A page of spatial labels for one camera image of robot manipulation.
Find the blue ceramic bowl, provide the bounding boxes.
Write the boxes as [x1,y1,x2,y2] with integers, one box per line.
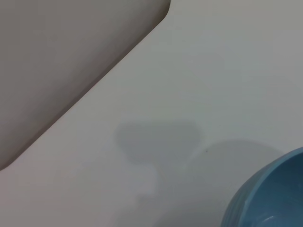
[220,146,303,227]

